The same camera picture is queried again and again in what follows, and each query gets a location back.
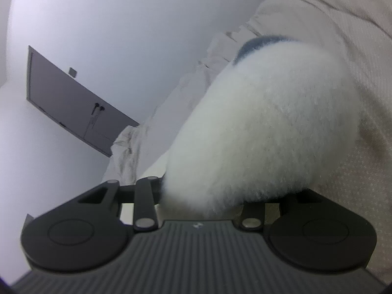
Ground white fleece blue striped garment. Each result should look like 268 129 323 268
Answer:
161 36 360 218

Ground purple grey headboard panel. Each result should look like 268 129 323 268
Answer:
26 47 139 157

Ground black earphones on headboard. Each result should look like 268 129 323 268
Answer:
91 102 105 116

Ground grey dotted bed sheet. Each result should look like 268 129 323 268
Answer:
103 0 391 283

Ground small grey wall switch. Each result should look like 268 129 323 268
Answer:
68 67 77 78

